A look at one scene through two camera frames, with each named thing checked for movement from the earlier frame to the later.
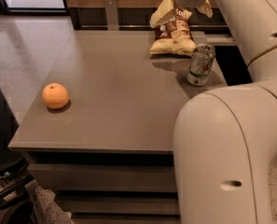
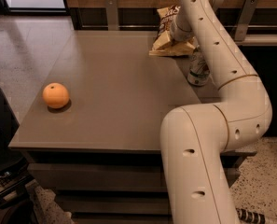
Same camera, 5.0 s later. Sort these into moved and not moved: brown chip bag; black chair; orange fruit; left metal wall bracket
Moved: brown chip bag
Not moved: left metal wall bracket; orange fruit; black chair
